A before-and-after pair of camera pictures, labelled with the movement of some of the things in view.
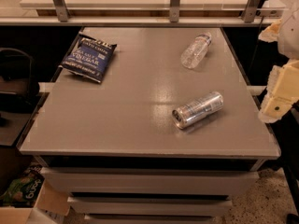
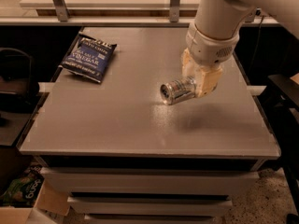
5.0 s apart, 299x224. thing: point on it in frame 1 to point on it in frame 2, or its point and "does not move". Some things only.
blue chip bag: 89,58 does not move
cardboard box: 51,206 does not move
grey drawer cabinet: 170,134 does not move
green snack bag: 23,191 does not move
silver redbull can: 197,109 to 178,91
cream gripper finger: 271,33 to 206,49
